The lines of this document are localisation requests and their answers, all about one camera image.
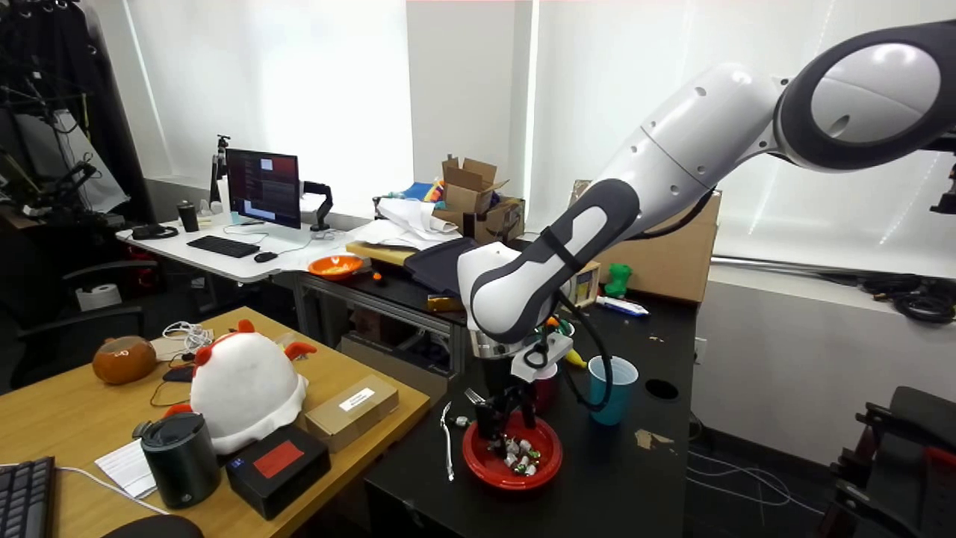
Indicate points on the sweets pile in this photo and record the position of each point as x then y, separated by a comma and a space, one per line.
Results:
519, 461

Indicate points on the tan flat box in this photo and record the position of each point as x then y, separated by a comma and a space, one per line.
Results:
355, 411

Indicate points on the red paper cup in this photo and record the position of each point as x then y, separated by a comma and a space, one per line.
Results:
546, 388

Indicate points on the red plastic bowl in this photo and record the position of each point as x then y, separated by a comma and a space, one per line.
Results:
486, 455

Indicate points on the orange bowl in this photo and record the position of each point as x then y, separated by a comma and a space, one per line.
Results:
337, 268

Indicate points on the black keyboard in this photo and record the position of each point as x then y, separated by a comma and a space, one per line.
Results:
226, 246

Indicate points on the white plush chicken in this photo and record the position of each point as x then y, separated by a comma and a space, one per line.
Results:
243, 388

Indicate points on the black box red label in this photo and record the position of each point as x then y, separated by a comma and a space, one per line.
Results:
275, 470

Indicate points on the large flat cardboard sheet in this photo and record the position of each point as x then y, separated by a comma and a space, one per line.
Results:
674, 265

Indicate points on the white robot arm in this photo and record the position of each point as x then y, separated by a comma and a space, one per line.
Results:
862, 102

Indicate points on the empty blue cup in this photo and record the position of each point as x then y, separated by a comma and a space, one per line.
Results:
610, 388

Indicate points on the yellow toy banana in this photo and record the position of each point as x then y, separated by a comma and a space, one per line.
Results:
571, 356

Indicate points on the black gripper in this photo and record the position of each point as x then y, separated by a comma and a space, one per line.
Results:
508, 391

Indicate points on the black cylinder speaker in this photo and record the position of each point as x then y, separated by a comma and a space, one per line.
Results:
180, 459

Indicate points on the computer monitor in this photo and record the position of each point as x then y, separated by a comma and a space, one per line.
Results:
265, 187

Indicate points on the cardboard box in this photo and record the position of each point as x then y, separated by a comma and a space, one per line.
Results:
476, 204

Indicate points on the silver metal fork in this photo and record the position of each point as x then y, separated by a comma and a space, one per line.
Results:
476, 399

